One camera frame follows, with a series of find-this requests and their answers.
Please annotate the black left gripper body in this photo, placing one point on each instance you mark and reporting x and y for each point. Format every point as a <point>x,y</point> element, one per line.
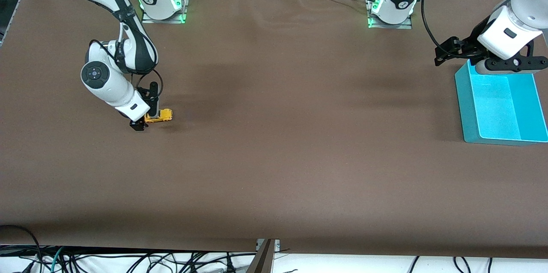
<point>469,46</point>

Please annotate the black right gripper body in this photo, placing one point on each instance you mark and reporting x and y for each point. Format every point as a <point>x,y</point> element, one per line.
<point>153,96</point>

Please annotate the yellow beetle toy car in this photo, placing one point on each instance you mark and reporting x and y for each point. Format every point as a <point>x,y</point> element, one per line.
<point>165,115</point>

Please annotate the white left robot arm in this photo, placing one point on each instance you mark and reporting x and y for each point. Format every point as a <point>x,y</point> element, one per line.
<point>522,12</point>

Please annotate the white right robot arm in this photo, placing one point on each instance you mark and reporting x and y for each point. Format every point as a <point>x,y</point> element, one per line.
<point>107,84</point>

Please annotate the cyan plastic bin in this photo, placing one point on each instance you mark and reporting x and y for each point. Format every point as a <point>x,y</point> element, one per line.
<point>496,110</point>

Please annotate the dark brown beam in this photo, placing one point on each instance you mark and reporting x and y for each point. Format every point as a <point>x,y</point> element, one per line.
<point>263,261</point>

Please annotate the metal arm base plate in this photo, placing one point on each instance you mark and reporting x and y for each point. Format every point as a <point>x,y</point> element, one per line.
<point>391,26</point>
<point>165,21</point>

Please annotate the silver metal corner bracket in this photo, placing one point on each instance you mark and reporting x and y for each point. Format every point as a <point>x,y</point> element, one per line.
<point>277,245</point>

